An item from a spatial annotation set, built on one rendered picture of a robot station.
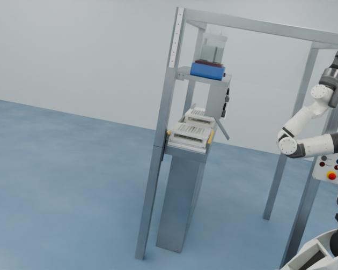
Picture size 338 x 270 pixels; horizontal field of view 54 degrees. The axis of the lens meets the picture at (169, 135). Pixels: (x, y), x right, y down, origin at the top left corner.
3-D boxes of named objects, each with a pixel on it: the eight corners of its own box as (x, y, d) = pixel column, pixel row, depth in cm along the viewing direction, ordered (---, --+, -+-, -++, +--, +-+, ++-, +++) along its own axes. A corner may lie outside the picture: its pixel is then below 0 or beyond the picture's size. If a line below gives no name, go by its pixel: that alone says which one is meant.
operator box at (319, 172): (344, 186, 189) (359, 142, 182) (313, 178, 192) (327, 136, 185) (341, 181, 195) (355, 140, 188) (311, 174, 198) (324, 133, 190)
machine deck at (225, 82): (227, 89, 202) (228, 82, 201) (166, 77, 208) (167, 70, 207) (230, 80, 260) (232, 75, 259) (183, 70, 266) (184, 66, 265)
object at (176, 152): (205, 163, 220) (208, 149, 218) (163, 153, 225) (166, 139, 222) (219, 122, 343) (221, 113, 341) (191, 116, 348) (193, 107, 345)
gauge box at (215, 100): (220, 119, 207) (227, 87, 201) (204, 115, 209) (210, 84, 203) (222, 112, 228) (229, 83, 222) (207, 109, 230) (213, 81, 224)
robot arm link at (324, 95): (324, 83, 154) (313, 105, 153) (316, 72, 146) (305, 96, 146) (349, 88, 145) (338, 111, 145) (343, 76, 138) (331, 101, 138)
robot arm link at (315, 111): (327, 93, 152) (305, 115, 156) (320, 84, 146) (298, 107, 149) (338, 100, 148) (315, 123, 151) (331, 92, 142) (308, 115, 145)
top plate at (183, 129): (206, 140, 214) (207, 137, 213) (169, 132, 218) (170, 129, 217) (210, 132, 237) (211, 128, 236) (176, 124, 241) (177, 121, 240)
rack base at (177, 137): (205, 148, 215) (206, 144, 214) (168, 139, 219) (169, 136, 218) (208, 138, 238) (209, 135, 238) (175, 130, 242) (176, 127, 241)
